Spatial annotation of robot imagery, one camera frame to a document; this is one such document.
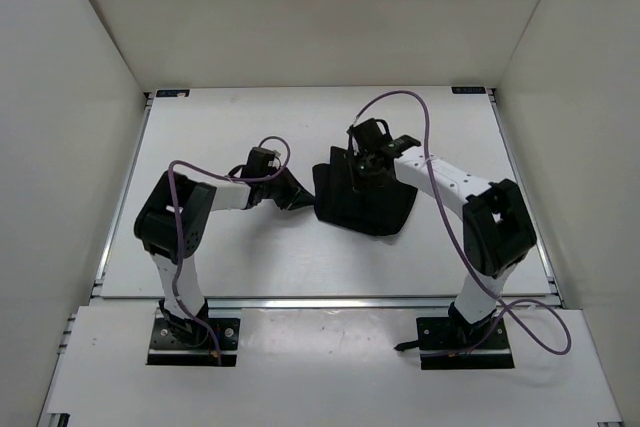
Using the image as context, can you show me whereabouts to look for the right blue corner sticker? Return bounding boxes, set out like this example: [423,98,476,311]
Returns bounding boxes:
[451,86,486,95]

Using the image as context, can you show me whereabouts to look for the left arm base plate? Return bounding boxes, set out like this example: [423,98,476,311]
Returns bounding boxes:
[146,312,241,368]

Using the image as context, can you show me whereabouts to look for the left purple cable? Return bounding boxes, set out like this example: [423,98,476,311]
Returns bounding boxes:
[167,134,293,363]

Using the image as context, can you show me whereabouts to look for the blue corner sticker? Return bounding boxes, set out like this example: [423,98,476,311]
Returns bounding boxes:
[155,89,190,98]
[451,86,486,95]

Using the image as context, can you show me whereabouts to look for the purple cable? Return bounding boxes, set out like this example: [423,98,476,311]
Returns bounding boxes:
[349,89,573,356]
[167,134,293,363]

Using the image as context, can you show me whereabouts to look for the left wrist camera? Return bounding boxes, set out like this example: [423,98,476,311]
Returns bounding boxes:
[240,146,278,179]

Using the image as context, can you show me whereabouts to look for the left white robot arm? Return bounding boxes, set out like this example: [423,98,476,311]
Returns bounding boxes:
[134,162,315,352]

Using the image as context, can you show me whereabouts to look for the left blue corner sticker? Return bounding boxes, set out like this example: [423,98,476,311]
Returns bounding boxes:
[155,89,190,98]

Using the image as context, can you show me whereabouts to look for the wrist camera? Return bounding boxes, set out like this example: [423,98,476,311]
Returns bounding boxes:
[350,118,393,154]
[240,146,278,179]

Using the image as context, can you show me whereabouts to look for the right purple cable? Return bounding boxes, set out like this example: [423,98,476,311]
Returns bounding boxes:
[349,89,573,356]

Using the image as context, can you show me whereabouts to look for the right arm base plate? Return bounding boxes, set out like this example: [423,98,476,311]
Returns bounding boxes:
[416,317,515,371]

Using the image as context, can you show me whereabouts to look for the black skirt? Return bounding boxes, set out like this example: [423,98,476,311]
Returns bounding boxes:
[312,162,417,237]

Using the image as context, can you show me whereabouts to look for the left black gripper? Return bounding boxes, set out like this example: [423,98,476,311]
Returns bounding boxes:
[261,166,316,211]

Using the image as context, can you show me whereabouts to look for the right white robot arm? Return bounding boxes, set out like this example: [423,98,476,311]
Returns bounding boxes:
[313,134,537,350]

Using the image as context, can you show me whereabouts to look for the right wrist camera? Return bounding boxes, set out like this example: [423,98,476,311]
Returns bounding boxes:
[350,118,393,154]

